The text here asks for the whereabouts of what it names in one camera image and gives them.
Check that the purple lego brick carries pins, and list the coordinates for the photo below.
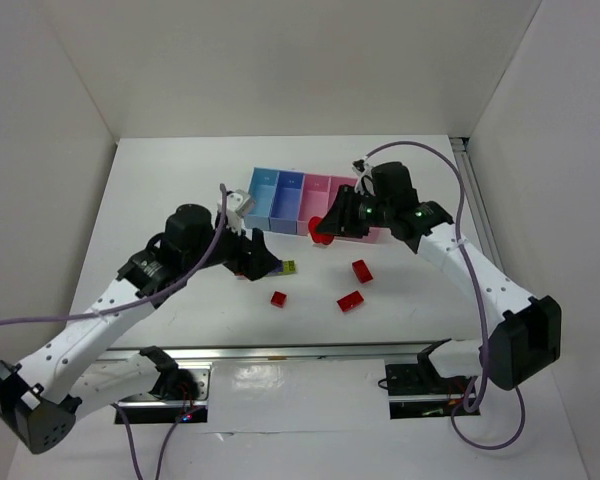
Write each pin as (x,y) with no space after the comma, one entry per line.
(275,270)

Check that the aluminium rail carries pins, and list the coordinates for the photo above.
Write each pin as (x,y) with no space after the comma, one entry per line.
(282,352)
(459,146)

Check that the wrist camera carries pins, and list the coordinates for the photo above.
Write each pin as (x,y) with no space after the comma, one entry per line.
(239,203)
(364,183)

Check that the red lego brick far right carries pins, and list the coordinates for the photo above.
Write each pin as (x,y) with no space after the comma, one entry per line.
(362,271)

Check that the aluminium rail right side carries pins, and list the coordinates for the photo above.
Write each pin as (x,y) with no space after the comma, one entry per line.
(459,146)

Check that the red rounded lego brick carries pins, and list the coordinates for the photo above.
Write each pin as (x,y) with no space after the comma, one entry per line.
(316,237)

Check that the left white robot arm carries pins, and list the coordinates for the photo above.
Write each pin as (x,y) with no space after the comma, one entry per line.
(43,395)

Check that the lime green lego brick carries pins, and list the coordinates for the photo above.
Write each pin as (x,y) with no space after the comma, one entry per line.
(287,267)

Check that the red lego brick front right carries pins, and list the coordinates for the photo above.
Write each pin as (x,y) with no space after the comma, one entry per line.
(350,301)

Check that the small red lego brick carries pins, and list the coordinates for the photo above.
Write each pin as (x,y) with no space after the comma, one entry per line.
(278,299)

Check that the small pink bin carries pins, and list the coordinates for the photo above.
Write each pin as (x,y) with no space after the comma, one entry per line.
(314,200)

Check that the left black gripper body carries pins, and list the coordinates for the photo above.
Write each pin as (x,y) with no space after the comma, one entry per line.
(247,251)

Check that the aluminium rail front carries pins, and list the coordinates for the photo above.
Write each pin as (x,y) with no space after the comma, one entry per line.
(282,352)

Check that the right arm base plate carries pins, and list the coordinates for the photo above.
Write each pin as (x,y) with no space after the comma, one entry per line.
(413,395)

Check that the light blue bin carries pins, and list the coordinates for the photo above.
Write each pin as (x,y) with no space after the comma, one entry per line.
(262,189)

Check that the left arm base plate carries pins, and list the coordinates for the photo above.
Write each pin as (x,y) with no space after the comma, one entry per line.
(183,400)

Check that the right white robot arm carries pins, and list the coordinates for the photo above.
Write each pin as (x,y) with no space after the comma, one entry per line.
(520,334)

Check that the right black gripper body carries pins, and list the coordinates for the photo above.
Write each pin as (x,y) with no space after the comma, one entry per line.
(350,212)

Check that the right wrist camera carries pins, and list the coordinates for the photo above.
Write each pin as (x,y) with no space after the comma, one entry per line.
(364,183)

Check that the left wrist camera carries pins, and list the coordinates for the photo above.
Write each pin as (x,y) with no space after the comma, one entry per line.
(239,203)

